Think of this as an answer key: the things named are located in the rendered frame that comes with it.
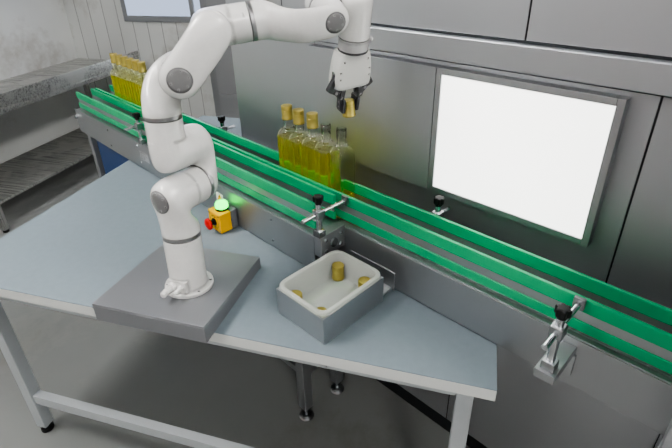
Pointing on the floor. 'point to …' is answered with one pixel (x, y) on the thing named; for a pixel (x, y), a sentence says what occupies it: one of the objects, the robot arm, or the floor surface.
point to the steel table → (67, 155)
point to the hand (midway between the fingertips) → (348, 102)
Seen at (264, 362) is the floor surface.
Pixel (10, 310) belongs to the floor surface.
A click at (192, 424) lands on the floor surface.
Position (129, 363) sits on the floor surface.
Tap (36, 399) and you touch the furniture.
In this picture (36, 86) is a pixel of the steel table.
